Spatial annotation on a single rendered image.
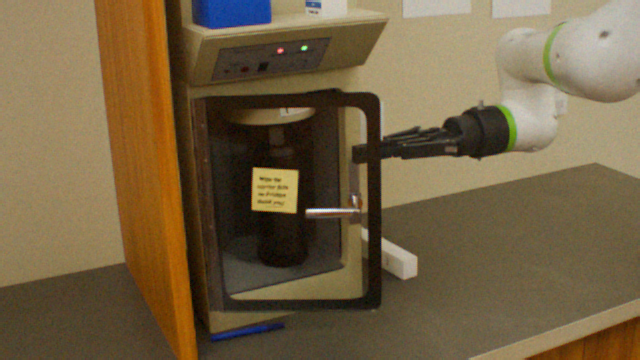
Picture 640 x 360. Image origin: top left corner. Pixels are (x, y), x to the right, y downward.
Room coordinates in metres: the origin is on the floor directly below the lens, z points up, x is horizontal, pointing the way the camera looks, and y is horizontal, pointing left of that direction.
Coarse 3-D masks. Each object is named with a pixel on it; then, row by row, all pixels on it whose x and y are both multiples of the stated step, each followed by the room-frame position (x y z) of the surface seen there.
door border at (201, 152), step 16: (192, 128) 1.20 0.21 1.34; (208, 144) 1.21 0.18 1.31; (208, 160) 1.20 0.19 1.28; (208, 176) 1.21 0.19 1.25; (208, 192) 1.21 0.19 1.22; (208, 208) 1.21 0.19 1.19; (208, 224) 1.21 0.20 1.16; (208, 240) 1.21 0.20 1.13; (208, 256) 1.21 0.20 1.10; (208, 272) 1.20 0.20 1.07; (208, 288) 1.20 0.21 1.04
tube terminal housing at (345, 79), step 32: (288, 0) 1.29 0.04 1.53; (352, 0) 1.34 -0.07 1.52; (192, 96) 1.22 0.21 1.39; (192, 160) 1.22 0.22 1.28; (192, 192) 1.24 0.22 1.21; (192, 224) 1.26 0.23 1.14; (192, 256) 1.28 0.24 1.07; (192, 288) 1.31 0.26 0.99; (224, 320) 1.23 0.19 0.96; (256, 320) 1.25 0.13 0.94
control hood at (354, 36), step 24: (192, 24) 1.21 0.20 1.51; (264, 24) 1.16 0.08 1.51; (288, 24) 1.17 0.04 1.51; (312, 24) 1.19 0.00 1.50; (336, 24) 1.20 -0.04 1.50; (360, 24) 1.22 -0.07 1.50; (384, 24) 1.25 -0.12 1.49; (192, 48) 1.17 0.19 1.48; (216, 48) 1.14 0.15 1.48; (336, 48) 1.25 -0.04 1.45; (360, 48) 1.28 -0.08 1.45; (192, 72) 1.18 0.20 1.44; (288, 72) 1.26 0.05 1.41
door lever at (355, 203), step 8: (352, 200) 1.19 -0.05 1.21; (360, 200) 1.19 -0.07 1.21; (312, 208) 1.15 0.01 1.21; (320, 208) 1.15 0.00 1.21; (328, 208) 1.15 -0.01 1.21; (336, 208) 1.15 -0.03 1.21; (344, 208) 1.15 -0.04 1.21; (352, 208) 1.15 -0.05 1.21; (312, 216) 1.15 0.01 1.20; (320, 216) 1.15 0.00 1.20; (328, 216) 1.15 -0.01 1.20; (336, 216) 1.14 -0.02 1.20; (344, 216) 1.14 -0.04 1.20; (352, 216) 1.14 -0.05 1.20
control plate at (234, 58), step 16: (224, 48) 1.15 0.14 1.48; (240, 48) 1.16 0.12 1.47; (256, 48) 1.17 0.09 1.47; (272, 48) 1.19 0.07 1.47; (288, 48) 1.20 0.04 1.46; (320, 48) 1.24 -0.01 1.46; (224, 64) 1.18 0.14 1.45; (240, 64) 1.19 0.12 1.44; (256, 64) 1.21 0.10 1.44; (272, 64) 1.22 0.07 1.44; (288, 64) 1.24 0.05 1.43; (304, 64) 1.26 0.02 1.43
